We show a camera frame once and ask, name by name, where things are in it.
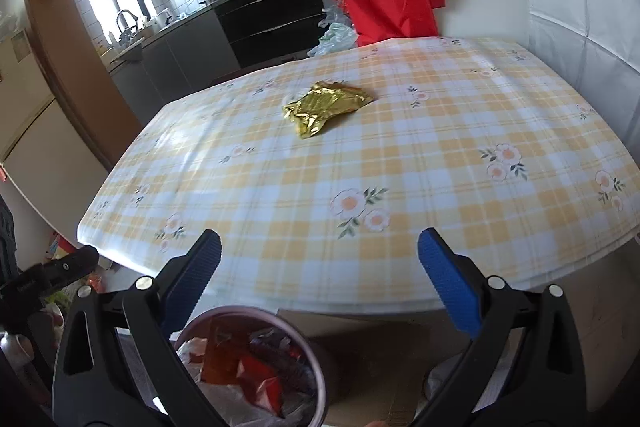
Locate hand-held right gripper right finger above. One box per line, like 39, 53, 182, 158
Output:
415, 227, 587, 427

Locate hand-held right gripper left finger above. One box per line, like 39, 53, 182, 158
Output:
52, 229, 223, 427

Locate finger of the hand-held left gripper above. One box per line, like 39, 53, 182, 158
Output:
0, 269, 51, 308
42, 245, 100, 293

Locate red snack packet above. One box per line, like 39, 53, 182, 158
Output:
235, 354, 286, 415

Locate maroon trash bin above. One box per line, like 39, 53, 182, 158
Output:
172, 305, 328, 427

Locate gold foil wrapper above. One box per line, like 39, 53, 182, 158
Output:
282, 81, 376, 140

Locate person's left hand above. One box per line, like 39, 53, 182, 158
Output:
0, 331, 37, 370

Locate cream refrigerator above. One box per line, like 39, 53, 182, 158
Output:
0, 27, 113, 228

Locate white shoe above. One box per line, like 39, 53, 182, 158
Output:
422, 352, 471, 403

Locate flat cardboard sheet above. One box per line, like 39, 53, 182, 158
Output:
277, 257, 638, 427

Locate table with checkered cloth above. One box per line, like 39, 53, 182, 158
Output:
76, 36, 640, 315

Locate grey kitchen base cabinets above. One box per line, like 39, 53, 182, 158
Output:
107, 9, 241, 105

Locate metal faucet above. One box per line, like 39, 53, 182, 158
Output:
116, 9, 138, 35

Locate black built-in oven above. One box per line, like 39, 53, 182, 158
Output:
212, 0, 326, 68

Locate crumpled plastic shopping bags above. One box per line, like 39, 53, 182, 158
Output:
306, 4, 358, 58

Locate wooden door frame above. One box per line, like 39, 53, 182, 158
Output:
20, 0, 143, 170

